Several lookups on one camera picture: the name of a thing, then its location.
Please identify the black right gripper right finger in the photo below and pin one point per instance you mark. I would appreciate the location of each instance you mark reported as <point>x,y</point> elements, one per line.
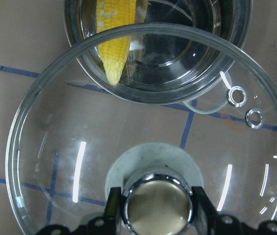
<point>204,213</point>

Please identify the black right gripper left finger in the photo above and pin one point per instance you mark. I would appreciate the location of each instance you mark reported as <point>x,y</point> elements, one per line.
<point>113,211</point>

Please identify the glass pot lid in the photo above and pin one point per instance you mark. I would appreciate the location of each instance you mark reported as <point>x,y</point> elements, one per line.
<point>71,141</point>

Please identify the yellow corn cob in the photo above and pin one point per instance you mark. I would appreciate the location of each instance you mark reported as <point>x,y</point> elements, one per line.
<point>113,53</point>

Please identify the pale green cooking pot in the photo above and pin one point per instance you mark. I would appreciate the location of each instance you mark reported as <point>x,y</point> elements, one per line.
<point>168,60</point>

